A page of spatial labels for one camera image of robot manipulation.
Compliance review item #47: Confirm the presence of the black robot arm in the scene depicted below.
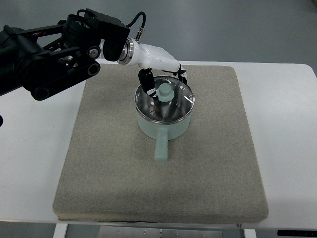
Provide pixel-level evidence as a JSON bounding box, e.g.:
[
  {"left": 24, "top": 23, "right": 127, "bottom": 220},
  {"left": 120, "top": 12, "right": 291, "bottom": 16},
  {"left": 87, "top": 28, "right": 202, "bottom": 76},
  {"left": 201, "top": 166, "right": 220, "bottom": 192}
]
[{"left": 0, "top": 9, "right": 130, "bottom": 101}]

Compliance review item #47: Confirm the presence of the mint green saucepan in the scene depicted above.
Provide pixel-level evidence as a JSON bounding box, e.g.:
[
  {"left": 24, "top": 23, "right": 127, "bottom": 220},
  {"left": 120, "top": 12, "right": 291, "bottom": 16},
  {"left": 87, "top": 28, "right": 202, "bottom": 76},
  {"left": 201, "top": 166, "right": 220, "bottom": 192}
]
[{"left": 137, "top": 113, "right": 191, "bottom": 163}]

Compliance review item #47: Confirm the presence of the glass lid with green knob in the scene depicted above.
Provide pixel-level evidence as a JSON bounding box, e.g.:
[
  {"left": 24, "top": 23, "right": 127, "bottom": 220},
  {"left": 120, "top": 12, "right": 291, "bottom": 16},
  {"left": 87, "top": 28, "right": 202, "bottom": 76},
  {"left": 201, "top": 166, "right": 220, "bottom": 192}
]
[{"left": 134, "top": 76, "right": 195, "bottom": 124}]

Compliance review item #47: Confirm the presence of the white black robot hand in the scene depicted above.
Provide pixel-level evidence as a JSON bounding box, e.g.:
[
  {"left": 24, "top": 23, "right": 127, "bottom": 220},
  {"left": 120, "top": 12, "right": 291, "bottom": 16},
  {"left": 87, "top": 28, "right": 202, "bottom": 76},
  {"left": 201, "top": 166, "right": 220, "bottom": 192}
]
[{"left": 117, "top": 38, "right": 188, "bottom": 100}]

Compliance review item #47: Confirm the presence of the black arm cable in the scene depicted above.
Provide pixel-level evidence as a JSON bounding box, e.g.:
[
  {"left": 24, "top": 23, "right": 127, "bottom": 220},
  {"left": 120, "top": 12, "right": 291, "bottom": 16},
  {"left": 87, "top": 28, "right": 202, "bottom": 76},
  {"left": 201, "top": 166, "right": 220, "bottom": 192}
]
[{"left": 126, "top": 11, "right": 147, "bottom": 43}]

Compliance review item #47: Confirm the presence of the grey felt mat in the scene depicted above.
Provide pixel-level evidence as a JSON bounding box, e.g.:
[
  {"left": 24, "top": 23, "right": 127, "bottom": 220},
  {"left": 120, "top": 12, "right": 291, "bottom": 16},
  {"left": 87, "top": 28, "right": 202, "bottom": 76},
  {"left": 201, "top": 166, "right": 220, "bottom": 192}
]
[{"left": 53, "top": 64, "right": 268, "bottom": 224}]

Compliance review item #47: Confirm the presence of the black bar under table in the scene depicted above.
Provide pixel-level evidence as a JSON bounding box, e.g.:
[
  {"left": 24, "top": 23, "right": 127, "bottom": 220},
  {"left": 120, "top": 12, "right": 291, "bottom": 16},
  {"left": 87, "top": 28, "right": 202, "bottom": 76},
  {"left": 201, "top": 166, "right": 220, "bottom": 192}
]
[{"left": 277, "top": 230, "right": 317, "bottom": 238}]

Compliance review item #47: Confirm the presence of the metal table frame crossbar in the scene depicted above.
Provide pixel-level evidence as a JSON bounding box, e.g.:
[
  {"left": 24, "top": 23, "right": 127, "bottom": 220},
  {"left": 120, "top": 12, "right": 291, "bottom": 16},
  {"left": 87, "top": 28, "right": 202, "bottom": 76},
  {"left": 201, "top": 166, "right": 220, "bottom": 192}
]
[{"left": 99, "top": 226, "right": 223, "bottom": 238}]

